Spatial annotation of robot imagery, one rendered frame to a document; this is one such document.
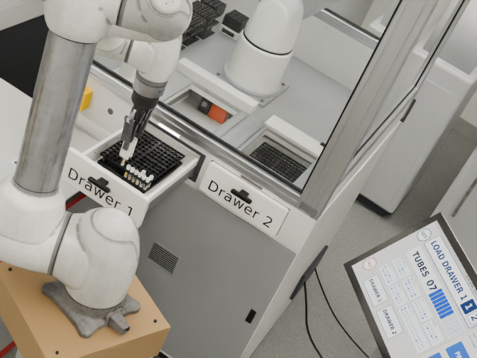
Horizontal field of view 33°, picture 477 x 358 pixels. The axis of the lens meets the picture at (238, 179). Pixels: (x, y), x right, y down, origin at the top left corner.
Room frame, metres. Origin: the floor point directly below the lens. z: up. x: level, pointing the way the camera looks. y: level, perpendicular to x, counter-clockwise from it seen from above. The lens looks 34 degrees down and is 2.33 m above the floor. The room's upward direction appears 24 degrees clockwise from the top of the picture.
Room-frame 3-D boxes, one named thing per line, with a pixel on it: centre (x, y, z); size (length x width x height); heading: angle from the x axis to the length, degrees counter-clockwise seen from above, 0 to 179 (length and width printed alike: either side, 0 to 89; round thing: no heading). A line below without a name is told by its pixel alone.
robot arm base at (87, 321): (1.38, 0.19, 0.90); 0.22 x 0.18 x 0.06; 61
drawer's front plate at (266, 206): (2.04, -0.04, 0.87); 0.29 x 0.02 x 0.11; 76
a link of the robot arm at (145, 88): (1.91, 0.33, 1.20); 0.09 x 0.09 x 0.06
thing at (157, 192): (2.01, 0.29, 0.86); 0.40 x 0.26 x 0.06; 166
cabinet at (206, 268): (2.57, 0.10, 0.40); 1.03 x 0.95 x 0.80; 76
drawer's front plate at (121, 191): (1.81, 0.34, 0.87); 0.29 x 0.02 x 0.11; 76
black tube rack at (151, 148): (2.00, 0.30, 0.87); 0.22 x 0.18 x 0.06; 166
